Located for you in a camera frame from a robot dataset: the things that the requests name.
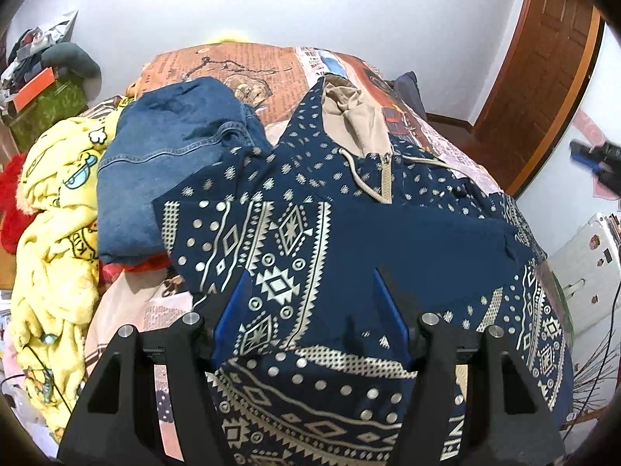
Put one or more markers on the dark blue pillow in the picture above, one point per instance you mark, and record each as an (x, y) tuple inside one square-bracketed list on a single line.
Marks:
[(411, 92)]

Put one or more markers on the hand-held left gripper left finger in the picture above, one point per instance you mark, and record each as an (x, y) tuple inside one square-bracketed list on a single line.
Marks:
[(232, 323)]

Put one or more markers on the brown wooden door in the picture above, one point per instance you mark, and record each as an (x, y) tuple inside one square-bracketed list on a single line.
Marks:
[(538, 77)]

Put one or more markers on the green box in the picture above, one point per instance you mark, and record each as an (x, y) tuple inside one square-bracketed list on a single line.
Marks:
[(46, 104)]

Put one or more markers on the pile of clutter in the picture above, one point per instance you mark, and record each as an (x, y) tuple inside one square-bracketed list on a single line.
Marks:
[(29, 43)]

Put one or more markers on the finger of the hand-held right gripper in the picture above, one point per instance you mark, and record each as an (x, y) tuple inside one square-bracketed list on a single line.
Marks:
[(582, 154)]

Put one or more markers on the orange box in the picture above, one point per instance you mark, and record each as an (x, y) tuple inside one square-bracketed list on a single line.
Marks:
[(35, 88)]

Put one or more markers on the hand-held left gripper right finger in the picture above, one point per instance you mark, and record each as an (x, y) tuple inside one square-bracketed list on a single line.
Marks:
[(391, 315)]

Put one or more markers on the grey green pillow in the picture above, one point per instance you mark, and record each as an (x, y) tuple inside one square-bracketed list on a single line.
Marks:
[(73, 58)]

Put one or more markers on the pink heart wall sticker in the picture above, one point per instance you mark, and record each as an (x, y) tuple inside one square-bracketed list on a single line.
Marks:
[(589, 131)]

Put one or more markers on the navy patterned hoodie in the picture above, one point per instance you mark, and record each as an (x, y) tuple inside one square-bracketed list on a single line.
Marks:
[(339, 233)]

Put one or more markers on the yellow round cushion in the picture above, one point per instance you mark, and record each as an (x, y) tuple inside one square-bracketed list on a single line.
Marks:
[(225, 37)]

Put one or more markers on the newspaper print bed sheet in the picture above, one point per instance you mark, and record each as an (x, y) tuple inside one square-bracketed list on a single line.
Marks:
[(262, 68)]

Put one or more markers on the blue denim jeans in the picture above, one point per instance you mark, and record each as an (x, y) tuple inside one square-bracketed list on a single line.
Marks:
[(170, 155)]

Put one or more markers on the red plush cloth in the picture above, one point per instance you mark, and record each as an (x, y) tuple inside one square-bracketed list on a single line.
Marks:
[(12, 208)]

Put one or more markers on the yellow cartoon blanket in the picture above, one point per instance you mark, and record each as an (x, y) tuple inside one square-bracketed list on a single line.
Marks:
[(53, 233)]

